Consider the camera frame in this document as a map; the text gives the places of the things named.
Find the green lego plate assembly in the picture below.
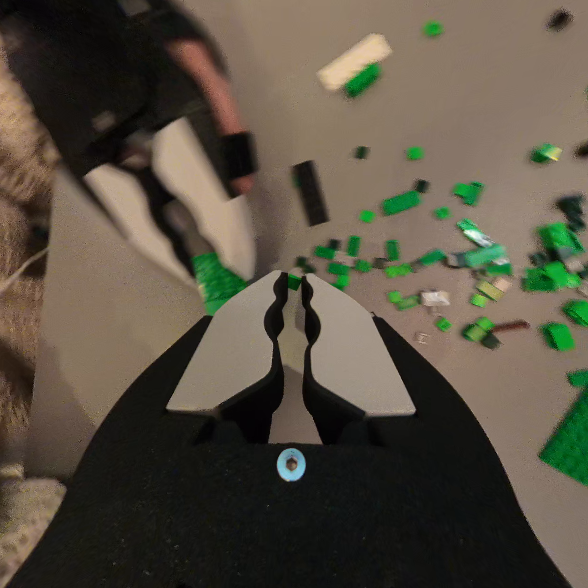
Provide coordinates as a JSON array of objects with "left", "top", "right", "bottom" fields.
[{"left": 190, "top": 252, "right": 250, "bottom": 316}]

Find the white cord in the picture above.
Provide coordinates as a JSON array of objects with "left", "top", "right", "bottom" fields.
[{"left": 0, "top": 247, "right": 50, "bottom": 296}]

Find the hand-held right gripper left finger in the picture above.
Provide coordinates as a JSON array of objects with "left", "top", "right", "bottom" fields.
[{"left": 166, "top": 270, "right": 288, "bottom": 444}]

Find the green studded lego plate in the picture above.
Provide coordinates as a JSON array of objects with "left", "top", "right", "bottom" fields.
[{"left": 538, "top": 390, "right": 588, "bottom": 488}]

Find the green lego brick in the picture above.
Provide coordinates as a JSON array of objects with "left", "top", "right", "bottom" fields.
[{"left": 344, "top": 63, "right": 383, "bottom": 98}]

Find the pile of lego pieces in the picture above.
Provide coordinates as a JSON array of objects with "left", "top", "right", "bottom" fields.
[{"left": 294, "top": 145, "right": 588, "bottom": 354}]

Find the person's left hand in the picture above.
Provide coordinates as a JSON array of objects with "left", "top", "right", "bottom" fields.
[{"left": 166, "top": 39, "right": 255, "bottom": 196}]

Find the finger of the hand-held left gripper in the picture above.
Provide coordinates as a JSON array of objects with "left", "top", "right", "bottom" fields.
[
  {"left": 151, "top": 116, "right": 257, "bottom": 282},
  {"left": 84, "top": 163, "right": 200, "bottom": 289}
]

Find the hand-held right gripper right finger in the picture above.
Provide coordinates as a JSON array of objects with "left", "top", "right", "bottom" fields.
[{"left": 301, "top": 273, "right": 417, "bottom": 445}]

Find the black long lego plate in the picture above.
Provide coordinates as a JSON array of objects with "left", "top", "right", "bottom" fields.
[{"left": 291, "top": 160, "right": 330, "bottom": 227}]

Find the white lego plate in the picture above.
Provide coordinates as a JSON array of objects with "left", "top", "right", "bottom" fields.
[{"left": 316, "top": 33, "right": 394, "bottom": 92}]

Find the black round lego piece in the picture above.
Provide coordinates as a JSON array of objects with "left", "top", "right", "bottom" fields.
[{"left": 546, "top": 8, "right": 575, "bottom": 32}]

